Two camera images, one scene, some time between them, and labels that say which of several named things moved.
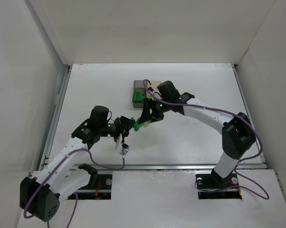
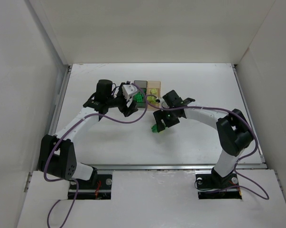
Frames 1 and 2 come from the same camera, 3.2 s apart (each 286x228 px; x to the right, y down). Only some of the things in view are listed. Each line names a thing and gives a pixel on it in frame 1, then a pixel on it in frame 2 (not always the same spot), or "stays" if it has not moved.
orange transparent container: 154,84 stays
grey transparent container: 139,93 stays
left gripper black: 122,126 to 123,102
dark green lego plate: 138,96 stays
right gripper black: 151,113 to 165,119
